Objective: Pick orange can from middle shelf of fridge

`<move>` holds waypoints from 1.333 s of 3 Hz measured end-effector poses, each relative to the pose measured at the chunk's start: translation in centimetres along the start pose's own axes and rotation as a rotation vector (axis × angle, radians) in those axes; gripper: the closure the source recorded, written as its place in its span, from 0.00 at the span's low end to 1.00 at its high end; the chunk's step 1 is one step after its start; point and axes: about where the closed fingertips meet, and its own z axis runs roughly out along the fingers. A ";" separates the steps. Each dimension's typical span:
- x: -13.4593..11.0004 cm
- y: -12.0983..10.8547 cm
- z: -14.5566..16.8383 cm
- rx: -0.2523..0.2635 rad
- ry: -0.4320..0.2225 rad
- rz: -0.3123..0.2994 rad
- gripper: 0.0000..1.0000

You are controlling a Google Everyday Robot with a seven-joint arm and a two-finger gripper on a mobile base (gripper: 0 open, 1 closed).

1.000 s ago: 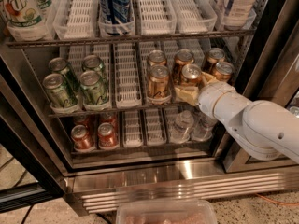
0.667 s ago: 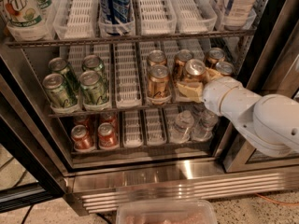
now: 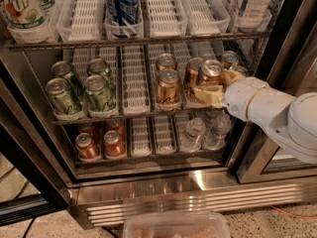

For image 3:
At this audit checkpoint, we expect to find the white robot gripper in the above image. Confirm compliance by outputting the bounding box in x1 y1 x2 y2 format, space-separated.
193 69 295 132

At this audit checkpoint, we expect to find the orange can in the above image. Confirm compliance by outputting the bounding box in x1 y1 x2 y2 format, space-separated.
183 57 204 97
220 51 239 68
156 53 177 70
229 65 249 76
157 69 180 105
198 59 224 85

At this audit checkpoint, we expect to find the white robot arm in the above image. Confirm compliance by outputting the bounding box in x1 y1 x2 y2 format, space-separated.
193 72 317 164

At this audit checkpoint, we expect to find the steel fridge cabinet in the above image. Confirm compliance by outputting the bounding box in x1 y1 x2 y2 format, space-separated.
1 0 316 229

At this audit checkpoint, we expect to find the red can back right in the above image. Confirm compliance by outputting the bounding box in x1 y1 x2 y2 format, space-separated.
106 119 125 139

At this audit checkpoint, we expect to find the red can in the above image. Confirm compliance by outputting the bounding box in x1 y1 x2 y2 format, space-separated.
104 130 125 160
77 122 97 139
106 119 125 139
75 133 100 162

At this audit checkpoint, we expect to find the green can front right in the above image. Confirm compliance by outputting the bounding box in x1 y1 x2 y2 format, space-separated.
84 75 115 112

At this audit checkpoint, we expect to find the green can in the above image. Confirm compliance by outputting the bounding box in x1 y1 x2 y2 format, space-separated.
52 60 84 99
87 58 113 83
84 75 115 112
46 77 82 115

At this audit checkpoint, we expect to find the green can back right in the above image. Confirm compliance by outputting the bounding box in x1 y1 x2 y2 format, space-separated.
87 58 113 83

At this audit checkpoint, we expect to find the red can front right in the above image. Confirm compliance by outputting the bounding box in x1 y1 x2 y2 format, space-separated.
104 130 125 160

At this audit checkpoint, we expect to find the red can back left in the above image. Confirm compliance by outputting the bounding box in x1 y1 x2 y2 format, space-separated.
77 122 97 139

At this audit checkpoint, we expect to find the red can front left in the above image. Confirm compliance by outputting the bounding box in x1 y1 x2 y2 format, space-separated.
75 133 100 162

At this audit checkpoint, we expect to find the green can front left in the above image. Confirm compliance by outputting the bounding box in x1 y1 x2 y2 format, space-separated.
46 77 82 115

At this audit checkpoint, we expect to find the green can back left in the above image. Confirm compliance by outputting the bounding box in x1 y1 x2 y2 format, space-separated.
52 60 84 99

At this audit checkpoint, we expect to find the open fridge door left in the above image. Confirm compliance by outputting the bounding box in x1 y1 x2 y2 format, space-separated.
0 64 69 226

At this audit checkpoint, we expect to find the clear water bottle right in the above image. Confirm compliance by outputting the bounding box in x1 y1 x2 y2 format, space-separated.
203 114 232 151

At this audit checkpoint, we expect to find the clear water bottle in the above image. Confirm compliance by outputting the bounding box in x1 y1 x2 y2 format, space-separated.
180 117 206 153
203 114 232 151

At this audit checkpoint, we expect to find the clear water bottle left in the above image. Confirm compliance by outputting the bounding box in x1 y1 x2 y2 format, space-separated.
180 117 206 153

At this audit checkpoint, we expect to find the white label bottle right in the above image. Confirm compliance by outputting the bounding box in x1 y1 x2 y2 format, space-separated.
236 0 271 32

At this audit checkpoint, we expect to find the blue pepsi bottle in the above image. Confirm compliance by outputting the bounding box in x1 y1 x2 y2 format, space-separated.
105 0 142 38

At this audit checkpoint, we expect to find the clear plastic container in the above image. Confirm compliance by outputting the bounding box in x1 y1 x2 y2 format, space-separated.
123 212 231 238

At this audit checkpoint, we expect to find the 7up bottle front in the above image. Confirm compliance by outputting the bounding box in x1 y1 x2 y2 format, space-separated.
2 0 48 31

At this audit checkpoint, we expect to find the middle wire shelf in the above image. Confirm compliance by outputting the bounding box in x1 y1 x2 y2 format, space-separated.
51 106 228 125

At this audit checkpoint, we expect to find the wire shelf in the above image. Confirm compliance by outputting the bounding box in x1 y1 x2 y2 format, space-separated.
51 106 228 125
5 31 270 52

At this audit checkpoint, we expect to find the orange cable on floor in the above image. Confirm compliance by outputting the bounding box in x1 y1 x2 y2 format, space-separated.
269 204 317 220

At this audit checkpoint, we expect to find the top wire shelf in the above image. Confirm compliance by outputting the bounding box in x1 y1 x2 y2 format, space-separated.
5 31 270 52

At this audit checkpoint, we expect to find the black cable on floor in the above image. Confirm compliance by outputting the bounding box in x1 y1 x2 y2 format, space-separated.
21 216 38 238

